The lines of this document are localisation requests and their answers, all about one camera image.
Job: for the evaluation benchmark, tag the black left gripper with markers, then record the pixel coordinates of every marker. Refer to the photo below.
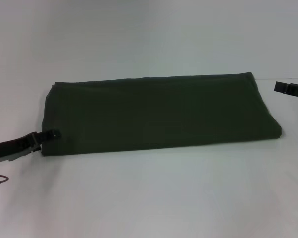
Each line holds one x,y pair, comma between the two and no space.
12,147

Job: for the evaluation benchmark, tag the dark green shirt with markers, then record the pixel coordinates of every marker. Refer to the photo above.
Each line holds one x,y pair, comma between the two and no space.
159,114

